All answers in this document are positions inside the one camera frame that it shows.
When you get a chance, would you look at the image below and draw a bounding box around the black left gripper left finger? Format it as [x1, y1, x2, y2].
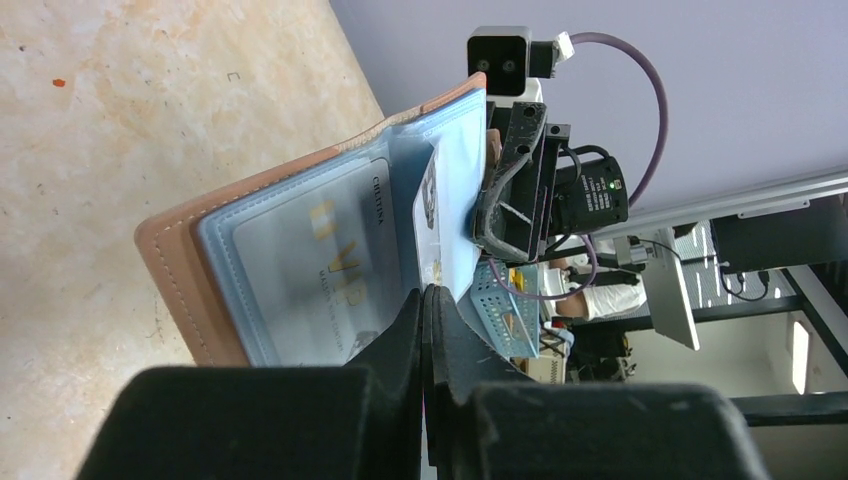
[78, 290, 422, 479]

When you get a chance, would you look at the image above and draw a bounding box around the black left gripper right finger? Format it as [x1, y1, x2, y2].
[422, 285, 769, 479]

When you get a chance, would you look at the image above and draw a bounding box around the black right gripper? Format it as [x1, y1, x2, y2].
[472, 101, 629, 263]

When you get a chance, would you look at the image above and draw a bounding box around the grey silver card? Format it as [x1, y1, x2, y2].
[412, 149, 442, 290]

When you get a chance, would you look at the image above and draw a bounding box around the blue perforated basket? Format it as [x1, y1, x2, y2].
[469, 261, 540, 358]

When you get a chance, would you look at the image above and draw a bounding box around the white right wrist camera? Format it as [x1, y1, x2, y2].
[466, 26, 575, 107]

